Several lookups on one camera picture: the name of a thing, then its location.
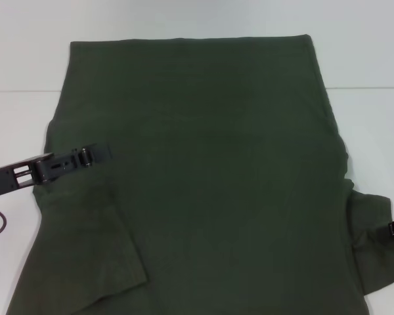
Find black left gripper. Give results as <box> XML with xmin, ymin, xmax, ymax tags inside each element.
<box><xmin>0</xmin><ymin>143</ymin><xmax>114</xmax><ymax>200</ymax></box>

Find dark green shirt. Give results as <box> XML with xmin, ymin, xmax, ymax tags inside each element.
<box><xmin>5</xmin><ymin>33</ymin><xmax>394</xmax><ymax>315</ymax></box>

